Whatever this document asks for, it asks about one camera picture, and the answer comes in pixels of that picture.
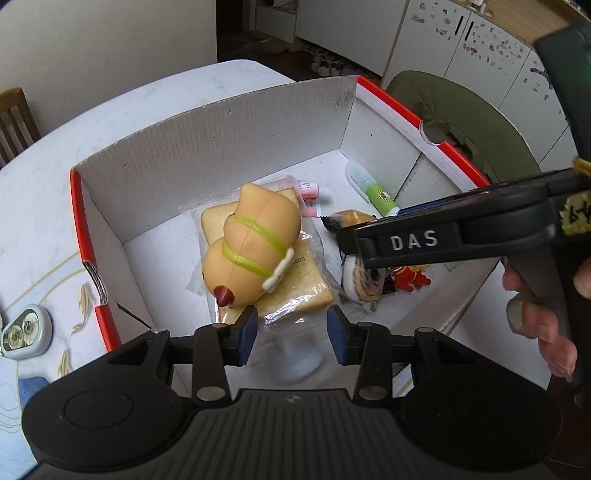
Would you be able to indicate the orange small toy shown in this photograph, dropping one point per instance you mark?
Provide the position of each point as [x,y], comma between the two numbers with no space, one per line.
[411,279]

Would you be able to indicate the small pink packet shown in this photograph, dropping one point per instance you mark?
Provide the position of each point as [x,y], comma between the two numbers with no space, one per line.
[308,191]

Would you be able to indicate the blue white printed table mat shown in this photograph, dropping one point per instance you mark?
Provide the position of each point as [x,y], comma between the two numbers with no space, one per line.
[69,295]

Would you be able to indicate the cartoon face toy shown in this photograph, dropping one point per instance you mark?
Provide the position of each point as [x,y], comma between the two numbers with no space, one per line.
[364,286]

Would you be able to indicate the oval pale green tin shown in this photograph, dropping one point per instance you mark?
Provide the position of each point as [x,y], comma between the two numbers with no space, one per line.
[25,330]

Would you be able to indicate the olive green seat cushion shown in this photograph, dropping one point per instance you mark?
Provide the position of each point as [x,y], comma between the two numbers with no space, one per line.
[461,101]

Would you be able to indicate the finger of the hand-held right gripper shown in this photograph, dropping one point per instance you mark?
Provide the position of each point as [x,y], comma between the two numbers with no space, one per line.
[443,207]
[411,242]

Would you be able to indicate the white speckled cabinet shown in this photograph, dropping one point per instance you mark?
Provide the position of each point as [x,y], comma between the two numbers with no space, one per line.
[485,46]

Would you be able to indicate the yellow squishy duck toy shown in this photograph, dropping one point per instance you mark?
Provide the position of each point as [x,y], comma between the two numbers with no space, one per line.
[249,240]

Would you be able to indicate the orange snack packet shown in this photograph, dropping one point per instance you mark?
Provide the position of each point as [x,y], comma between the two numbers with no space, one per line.
[351,217]

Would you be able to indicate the person's right hand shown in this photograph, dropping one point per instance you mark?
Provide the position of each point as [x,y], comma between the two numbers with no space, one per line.
[535,323]

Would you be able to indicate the white low cabinet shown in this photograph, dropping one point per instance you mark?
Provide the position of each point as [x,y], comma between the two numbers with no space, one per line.
[277,21]

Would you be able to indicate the wooden chair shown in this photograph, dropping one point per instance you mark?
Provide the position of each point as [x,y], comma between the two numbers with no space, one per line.
[18,124]

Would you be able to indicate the red white cardboard box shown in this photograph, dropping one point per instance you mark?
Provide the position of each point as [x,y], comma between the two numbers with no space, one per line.
[184,152]

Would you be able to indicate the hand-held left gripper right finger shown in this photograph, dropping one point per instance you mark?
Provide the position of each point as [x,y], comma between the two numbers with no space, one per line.
[337,334]

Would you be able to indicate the white green marker pen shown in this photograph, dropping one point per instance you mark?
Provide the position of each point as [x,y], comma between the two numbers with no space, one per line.
[369,184]

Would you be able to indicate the sliced bread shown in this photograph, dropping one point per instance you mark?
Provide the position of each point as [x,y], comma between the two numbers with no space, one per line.
[304,277]

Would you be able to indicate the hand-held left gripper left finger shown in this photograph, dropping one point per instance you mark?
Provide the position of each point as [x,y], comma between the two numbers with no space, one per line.
[247,334]

